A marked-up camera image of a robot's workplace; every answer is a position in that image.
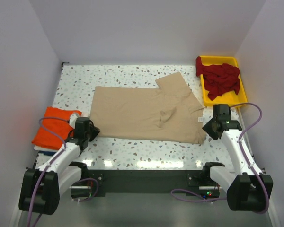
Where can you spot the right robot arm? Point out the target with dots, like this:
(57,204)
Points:
(248,188)

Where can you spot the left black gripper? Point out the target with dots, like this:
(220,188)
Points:
(94,130)

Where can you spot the beige t shirt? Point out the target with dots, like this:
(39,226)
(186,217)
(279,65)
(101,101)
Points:
(170,112)

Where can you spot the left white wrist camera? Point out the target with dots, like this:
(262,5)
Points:
(72,119)

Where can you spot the blue folded t shirt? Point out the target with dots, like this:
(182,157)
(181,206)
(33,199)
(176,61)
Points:
(48,153)

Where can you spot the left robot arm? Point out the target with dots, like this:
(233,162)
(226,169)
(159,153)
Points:
(42,187)

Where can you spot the yellow plastic tray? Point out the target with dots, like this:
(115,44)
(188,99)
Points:
(229,98)

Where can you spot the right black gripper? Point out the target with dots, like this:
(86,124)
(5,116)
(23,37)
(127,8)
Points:
(207,128)

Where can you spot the dark red t shirt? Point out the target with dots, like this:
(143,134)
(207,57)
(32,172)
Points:
(218,79)

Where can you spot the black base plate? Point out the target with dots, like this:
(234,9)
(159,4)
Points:
(145,181)

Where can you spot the orange folded t shirt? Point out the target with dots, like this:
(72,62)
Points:
(52,127)

